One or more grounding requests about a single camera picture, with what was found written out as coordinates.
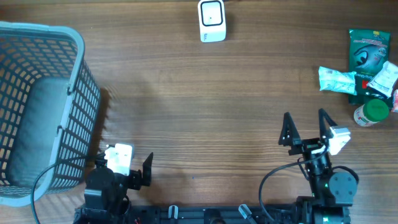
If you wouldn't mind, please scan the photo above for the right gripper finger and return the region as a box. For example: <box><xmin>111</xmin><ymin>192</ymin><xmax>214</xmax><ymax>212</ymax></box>
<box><xmin>318</xmin><ymin>108</ymin><xmax>337</xmax><ymax>139</ymax></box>
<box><xmin>278</xmin><ymin>112</ymin><xmax>302</xmax><ymax>146</ymax></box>

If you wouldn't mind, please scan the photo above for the light green wipes packet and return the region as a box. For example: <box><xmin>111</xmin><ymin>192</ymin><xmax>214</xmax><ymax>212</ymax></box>
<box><xmin>318</xmin><ymin>67</ymin><xmax>357</xmax><ymax>95</ymax></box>

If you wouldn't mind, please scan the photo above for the green lid seasoning jar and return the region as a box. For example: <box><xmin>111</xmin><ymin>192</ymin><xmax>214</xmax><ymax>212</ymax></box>
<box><xmin>354</xmin><ymin>99</ymin><xmax>389</xmax><ymax>127</ymax></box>

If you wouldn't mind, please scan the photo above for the white foil pouch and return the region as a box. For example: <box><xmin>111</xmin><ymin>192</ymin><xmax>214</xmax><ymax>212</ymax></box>
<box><xmin>367</xmin><ymin>61</ymin><xmax>397</xmax><ymax>98</ymax></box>

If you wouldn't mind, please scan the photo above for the orange snack packet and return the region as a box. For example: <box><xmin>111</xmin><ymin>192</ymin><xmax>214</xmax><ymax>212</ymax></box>
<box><xmin>391</xmin><ymin>90</ymin><xmax>398</xmax><ymax>113</ymax></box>

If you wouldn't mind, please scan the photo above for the green glove package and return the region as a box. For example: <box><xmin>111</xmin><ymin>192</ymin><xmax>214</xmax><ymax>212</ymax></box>
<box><xmin>348</xmin><ymin>29</ymin><xmax>392</xmax><ymax>108</ymax></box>

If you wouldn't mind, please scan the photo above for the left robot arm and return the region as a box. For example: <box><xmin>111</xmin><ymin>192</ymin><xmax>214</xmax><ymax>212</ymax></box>
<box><xmin>73</xmin><ymin>153</ymin><xmax>154</xmax><ymax>224</ymax></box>

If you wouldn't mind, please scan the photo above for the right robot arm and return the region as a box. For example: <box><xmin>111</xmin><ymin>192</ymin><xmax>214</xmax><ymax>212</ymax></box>
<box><xmin>279</xmin><ymin>109</ymin><xmax>359</xmax><ymax>223</ymax></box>

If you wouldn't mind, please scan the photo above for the white barcode scanner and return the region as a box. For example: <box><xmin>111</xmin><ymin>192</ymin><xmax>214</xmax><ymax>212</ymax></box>
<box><xmin>197</xmin><ymin>0</ymin><xmax>226</xmax><ymax>43</ymax></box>

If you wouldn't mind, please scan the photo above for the grey plastic mesh basket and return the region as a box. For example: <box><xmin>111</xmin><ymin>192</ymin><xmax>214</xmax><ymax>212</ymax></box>
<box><xmin>1</xmin><ymin>22</ymin><xmax>101</xmax><ymax>207</ymax></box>

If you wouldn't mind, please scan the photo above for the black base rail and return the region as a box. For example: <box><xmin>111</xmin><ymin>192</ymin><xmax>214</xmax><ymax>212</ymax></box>
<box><xmin>73</xmin><ymin>203</ymin><xmax>351</xmax><ymax>224</ymax></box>

